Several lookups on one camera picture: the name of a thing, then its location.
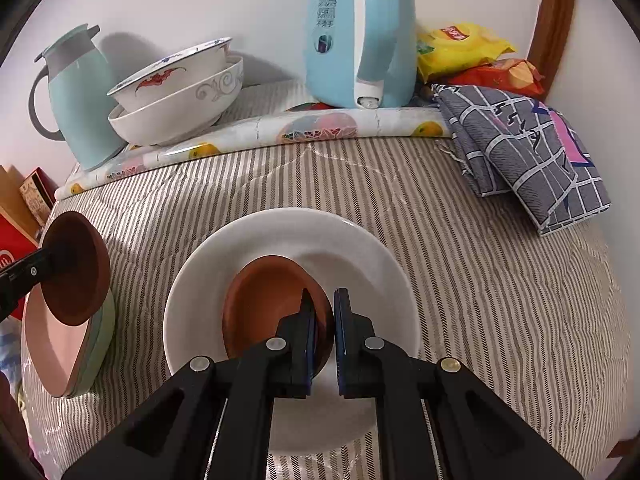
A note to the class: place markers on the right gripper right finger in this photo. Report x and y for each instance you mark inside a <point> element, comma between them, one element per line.
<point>436,420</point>

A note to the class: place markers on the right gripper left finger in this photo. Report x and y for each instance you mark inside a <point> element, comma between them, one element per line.
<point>210,420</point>

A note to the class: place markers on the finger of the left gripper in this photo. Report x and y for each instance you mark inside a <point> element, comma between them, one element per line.
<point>18,279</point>

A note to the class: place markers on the small brown bowl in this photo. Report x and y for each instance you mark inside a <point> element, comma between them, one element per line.
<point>266,290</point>
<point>78,270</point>

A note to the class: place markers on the pink square plate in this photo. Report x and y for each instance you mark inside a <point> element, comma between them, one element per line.
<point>55,348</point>

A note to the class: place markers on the green square plate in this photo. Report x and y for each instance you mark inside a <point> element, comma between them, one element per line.
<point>93,351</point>

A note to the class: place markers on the white round bowl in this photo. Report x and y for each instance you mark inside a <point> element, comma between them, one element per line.
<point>336,253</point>

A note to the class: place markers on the red paper shopping bag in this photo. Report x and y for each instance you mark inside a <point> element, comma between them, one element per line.
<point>15,243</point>

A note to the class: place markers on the brown paper bag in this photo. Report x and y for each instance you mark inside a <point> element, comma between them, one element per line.
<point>13,205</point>

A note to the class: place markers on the patterned gift box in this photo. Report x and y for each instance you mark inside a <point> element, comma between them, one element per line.
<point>38,194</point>

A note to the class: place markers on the striped quilted table cover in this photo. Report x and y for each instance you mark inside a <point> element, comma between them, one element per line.
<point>541,319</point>

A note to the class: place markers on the light blue thermos jug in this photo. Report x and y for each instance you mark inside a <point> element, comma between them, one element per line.
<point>79,78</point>

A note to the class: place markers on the large white porcelain bowl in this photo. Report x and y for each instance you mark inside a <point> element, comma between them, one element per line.
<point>183,113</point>

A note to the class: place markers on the rolled fruit print mat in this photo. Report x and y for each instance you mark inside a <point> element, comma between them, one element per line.
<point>265,132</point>

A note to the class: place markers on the blue patterned porcelain bowl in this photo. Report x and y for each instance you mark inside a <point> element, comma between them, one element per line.
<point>170,74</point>

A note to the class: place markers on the grey checked folded cloth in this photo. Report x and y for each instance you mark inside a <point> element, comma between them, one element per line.
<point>508,143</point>

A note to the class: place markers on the orange snack bag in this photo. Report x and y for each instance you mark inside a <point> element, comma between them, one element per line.
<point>510,74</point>

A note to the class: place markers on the yellow chips bag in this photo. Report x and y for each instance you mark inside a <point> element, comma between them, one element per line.
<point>455,48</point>

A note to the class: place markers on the light blue electric kettle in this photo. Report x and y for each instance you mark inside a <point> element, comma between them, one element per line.
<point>361,53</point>

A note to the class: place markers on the brown wooden door frame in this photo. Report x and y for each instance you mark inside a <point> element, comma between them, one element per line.
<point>549,39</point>

